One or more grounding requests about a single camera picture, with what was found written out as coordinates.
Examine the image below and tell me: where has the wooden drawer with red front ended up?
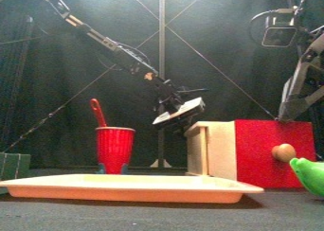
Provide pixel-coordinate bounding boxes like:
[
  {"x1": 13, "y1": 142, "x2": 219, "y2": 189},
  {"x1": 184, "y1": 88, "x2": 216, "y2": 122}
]
[{"x1": 207, "y1": 119, "x2": 317, "y2": 189}]

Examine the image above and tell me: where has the wooden box with slot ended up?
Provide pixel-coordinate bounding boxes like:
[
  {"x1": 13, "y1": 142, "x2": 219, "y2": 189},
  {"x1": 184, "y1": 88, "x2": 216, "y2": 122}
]
[{"x1": 184, "y1": 120, "x2": 212, "y2": 176}]

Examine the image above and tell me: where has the red ribbed plastic cup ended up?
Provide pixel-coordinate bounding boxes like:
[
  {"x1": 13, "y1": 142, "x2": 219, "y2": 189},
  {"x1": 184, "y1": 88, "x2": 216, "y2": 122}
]
[{"x1": 96, "y1": 126, "x2": 137, "y2": 175}]

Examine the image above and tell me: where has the red plastic utensil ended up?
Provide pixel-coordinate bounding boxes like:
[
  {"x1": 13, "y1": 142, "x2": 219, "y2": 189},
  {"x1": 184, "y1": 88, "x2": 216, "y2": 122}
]
[{"x1": 89, "y1": 98, "x2": 109, "y2": 129}]

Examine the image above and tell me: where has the pink plastic tray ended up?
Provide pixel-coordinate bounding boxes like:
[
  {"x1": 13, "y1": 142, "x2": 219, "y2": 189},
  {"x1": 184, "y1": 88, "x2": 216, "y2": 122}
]
[{"x1": 0, "y1": 173, "x2": 266, "y2": 204}]

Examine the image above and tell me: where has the green plastic toy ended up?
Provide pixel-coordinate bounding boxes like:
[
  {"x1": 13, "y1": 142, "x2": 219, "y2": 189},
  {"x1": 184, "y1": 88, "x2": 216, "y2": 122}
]
[{"x1": 290, "y1": 157, "x2": 324, "y2": 198}]

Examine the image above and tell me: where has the green box with white ribbon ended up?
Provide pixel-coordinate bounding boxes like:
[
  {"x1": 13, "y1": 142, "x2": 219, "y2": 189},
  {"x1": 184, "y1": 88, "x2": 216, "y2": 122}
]
[{"x1": 0, "y1": 151, "x2": 34, "y2": 182}]

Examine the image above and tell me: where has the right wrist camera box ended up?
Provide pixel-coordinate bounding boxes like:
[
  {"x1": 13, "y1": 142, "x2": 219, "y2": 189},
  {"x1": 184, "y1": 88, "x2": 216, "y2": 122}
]
[{"x1": 262, "y1": 7, "x2": 299, "y2": 49}]

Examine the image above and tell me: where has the thin diagonal brace wire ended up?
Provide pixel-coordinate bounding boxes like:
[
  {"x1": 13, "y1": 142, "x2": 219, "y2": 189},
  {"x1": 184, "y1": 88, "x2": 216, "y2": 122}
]
[
  {"x1": 3, "y1": 0, "x2": 213, "y2": 153},
  {"x1": 124, "y1": 0, "x2": 278, "y2": 119}
]

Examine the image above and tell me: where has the grey metal frame pole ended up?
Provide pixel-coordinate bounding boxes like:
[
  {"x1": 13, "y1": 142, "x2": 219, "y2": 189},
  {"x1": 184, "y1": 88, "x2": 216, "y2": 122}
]
[{"x1": 151, "y1": 0, "x2": 175, "y2": 169}]

